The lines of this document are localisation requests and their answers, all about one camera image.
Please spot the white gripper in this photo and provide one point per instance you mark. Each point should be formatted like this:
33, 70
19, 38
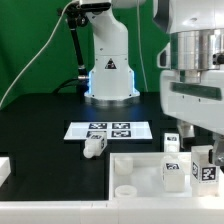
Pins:
199, 104

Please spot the white square tabletop tray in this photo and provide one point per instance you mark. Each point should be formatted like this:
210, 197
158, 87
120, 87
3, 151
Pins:
139, 175

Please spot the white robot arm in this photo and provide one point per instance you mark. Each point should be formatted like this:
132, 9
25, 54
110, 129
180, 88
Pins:
192, 63

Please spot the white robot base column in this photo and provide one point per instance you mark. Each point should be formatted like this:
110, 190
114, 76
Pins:
111, 80

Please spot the white L-shaped obstacle fence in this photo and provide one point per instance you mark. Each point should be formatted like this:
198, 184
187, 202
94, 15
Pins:
195, 210

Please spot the white sheet with tags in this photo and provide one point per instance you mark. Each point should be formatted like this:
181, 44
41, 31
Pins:
114, 130

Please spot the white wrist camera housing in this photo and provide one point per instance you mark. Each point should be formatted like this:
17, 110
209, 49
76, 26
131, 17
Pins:
164, 58

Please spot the black camera on stand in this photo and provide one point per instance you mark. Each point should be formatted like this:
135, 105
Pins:
76, 15

